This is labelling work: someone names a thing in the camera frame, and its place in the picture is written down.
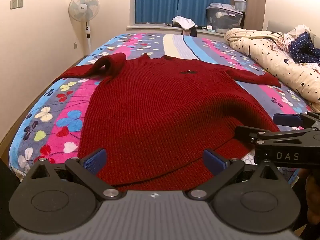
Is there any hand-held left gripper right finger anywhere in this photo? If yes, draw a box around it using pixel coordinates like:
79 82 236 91
184 149 288 201

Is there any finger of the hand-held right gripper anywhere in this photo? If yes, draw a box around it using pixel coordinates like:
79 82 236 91
273 111 320 129
234 126 273 145

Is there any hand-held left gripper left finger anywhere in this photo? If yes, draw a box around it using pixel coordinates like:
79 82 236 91
24 148 123 201

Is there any red knit sweater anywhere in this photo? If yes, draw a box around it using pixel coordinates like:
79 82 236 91
53 52 282 193

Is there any colourful floral striped blanket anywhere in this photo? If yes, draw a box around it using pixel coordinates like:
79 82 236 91
9 32 314 180

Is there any cream star print duvet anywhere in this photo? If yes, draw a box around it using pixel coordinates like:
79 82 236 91
224 25 320 113

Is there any navy dotted cloth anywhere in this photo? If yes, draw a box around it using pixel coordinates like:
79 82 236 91
290 32 320 64

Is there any dark cloth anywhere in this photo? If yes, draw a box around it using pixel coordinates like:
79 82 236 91
182 27 198 37

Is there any clear plastic storage box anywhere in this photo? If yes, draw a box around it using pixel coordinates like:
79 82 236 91
206 2 244 32

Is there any wooden shelf unit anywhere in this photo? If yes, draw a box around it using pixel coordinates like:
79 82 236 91
230 0 267 30

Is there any white basket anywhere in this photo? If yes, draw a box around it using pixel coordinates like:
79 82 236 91
234 0 247 12

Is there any white cloth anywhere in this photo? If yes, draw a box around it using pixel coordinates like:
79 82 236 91
172 16 197 29

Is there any window sill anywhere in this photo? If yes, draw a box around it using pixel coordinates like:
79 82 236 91
126 22 227 38

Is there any white standing fan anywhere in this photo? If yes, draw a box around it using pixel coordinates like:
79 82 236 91
68 0 100 57

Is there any blue curtain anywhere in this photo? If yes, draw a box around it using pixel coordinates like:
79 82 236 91
135 0 234 25

